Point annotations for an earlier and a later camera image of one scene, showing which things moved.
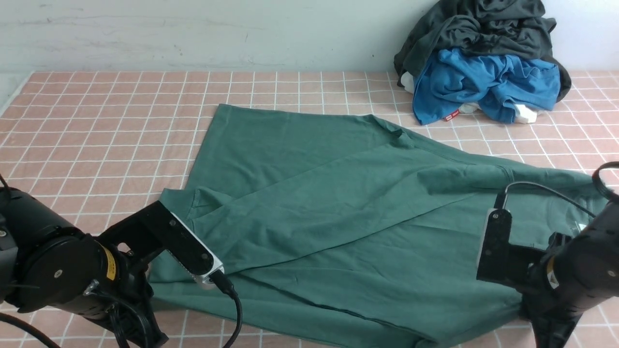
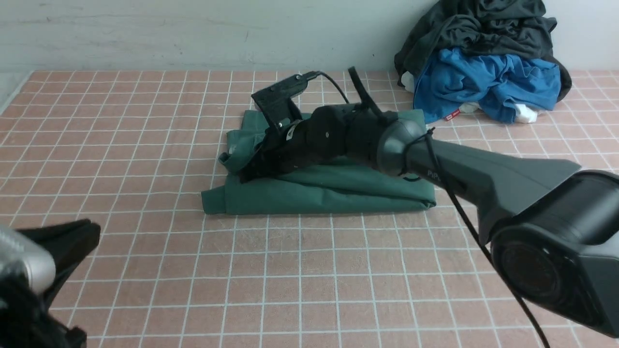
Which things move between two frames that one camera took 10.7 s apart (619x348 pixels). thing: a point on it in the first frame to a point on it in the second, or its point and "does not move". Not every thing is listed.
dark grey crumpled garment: [518, 27] does not move
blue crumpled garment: [450, 83] does not move
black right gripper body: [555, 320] to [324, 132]
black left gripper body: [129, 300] to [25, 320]
